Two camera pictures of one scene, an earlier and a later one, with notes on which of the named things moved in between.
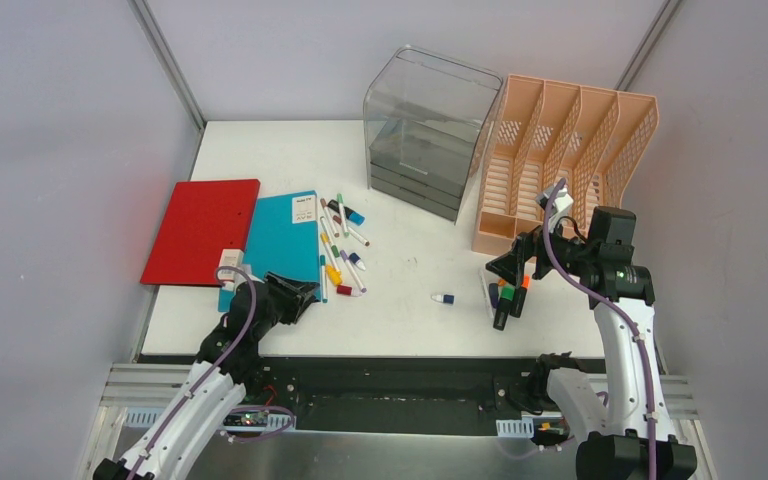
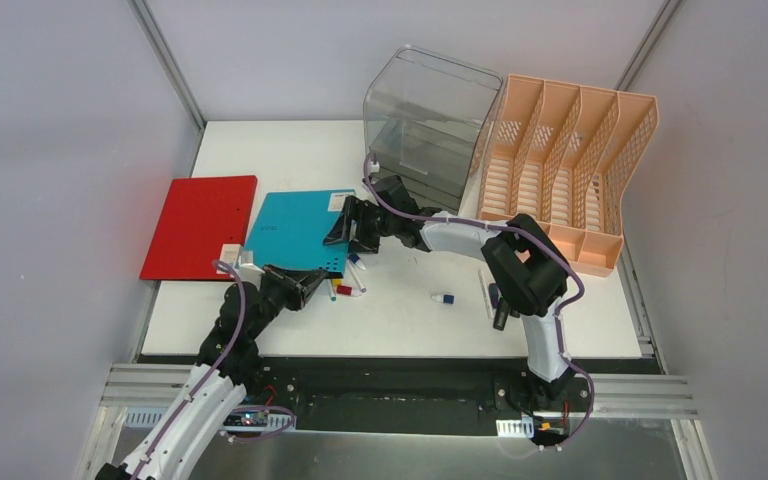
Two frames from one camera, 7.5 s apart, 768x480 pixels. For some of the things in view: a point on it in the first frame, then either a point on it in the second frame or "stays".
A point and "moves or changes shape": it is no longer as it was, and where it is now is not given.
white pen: x=486 y=292 stays
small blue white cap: x=447 y=299 stays
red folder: x=203 y=219 stays
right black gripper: x=511 y=264 → x=354 y=209
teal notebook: x=283 y=240 moves or changes shape
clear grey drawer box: x=423 y=115 stays
